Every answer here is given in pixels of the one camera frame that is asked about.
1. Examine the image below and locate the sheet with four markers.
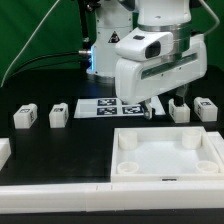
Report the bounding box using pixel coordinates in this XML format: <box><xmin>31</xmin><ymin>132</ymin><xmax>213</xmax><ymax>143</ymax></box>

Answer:
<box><xmin>73</xmin><ymin>95</ymin><xmax>166</xmax><ymax>119</ymax></box>

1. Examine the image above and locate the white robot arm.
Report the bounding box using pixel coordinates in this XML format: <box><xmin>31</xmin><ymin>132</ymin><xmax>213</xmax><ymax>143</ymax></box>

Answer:
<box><xmin>84</xmin><ymin>0</ymin><xmax>207</xmax><ymax>118</ymax></box>

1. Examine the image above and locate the white square table top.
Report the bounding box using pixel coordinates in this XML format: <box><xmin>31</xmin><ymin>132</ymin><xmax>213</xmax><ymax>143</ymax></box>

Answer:
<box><xmin>111</xmin><ymin>126</ymin><xmax>224</xmax><ymax>182</ymax></box>

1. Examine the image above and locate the white thin cable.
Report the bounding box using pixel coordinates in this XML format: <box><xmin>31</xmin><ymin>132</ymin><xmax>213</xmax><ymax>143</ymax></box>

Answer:
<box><xmin>0</xmin><ymin>0</ymin><xmax>62</xmax><ymax>88</ymax></box>

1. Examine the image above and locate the green backdrop curtain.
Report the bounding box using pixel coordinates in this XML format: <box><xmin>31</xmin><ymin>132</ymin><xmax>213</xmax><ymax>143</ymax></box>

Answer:
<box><xmin>0</xmin><ymin>0</ymin><xmax>224</xmax><ymax>82</ymax></box>

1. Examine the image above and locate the white front fence bar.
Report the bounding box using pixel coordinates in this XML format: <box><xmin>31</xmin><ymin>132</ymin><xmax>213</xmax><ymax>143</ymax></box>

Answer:
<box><xmin>0</xmin><ymin>181</ymin><xmax>224</xmax><ymax>214</ymax></box>

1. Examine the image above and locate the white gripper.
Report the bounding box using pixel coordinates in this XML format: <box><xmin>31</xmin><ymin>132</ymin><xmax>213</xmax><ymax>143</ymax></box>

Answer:
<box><xmin>115</xmin><ymin>27</ymin><xmax>207</xmax><ymax>120</ymax></box>

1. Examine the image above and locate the white right fence block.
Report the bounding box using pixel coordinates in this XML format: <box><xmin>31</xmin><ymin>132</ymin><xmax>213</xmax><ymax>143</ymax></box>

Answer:
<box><xmin>208</xmin><ymin>132</ymin><xmax>224</xmax><ymax>159</ymax></box>

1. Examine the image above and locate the white fence block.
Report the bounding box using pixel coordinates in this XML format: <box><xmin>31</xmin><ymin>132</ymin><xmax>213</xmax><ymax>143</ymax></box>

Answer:
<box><xmin>208</xmin><ymin>132</ymin><xmax>224</xmax><ymax>159</ymax></box>
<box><xmin>0</xmin><ymin>138</ymin><xmax>11</xmax><ymax>171</ymax></box>

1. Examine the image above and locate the white left fence block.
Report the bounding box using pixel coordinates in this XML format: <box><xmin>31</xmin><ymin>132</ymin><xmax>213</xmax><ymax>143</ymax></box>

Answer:
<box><xmin>0</xmin><ymin>138</ymin><xmax>11</xmax><ymax>171</ymax></box>

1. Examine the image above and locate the black cable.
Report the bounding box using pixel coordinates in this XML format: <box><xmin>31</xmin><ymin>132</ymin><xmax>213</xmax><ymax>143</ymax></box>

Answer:
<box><xmin>13</xmin><ymin>49</ymin><xmax>92</xmax><ymax>76</ymax></box>

